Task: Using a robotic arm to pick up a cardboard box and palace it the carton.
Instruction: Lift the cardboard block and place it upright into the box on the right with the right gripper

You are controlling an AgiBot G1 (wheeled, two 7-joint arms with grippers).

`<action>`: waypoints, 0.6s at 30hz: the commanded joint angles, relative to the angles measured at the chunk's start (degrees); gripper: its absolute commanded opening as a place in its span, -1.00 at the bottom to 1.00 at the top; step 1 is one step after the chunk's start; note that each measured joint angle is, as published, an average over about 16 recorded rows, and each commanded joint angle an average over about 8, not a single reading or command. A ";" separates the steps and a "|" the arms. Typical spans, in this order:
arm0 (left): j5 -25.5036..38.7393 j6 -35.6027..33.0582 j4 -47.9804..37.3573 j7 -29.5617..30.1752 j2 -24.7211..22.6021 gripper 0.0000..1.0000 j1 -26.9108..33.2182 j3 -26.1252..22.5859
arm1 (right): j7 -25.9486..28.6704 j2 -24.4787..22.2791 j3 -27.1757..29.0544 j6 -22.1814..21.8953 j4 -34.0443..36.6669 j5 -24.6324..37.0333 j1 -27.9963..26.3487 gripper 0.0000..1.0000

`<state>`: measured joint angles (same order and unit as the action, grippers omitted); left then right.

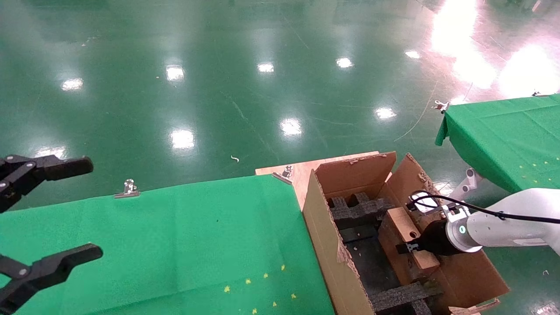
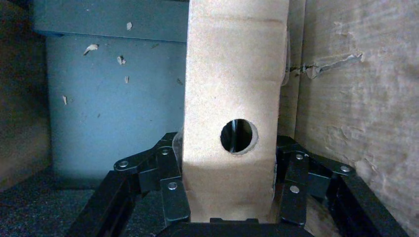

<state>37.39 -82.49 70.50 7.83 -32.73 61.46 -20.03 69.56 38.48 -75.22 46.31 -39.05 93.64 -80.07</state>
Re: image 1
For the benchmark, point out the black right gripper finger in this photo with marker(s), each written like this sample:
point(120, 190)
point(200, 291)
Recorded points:
point(409, 248)

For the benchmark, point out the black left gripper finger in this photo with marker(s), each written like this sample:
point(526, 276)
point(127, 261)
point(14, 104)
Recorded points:
point(65, 167)
point(57, 264)

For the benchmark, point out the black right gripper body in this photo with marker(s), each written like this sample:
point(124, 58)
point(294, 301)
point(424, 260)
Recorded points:
point(435, 238)

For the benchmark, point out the small cardboard box with hole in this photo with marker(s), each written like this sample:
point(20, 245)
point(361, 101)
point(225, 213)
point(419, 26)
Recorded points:
point(400, 227)

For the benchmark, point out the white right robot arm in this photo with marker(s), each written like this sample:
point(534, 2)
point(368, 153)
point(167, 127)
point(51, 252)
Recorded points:
point(525, 234)

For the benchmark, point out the large open cardboard carton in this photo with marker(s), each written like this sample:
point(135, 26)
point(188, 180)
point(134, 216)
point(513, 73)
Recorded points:
point(323, 245)

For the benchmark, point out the black foam base sheet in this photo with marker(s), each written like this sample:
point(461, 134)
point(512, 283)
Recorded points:
point(372, 264)

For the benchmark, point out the silver metal binder clip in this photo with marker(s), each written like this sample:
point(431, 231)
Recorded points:
point(442, 105)
point(129, 189)
point(283, 174)
point(537, 93)

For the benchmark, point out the white metal table leg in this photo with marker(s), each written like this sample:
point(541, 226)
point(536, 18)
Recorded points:
point(470, 177)

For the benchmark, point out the green table cloth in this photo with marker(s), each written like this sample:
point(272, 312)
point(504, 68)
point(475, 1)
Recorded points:
point(175, 240)
point(503, 131)

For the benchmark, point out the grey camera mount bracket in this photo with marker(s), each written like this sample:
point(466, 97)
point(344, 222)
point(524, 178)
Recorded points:
point(457, 214)

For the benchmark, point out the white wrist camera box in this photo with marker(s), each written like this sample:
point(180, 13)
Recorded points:
point(424, 202)

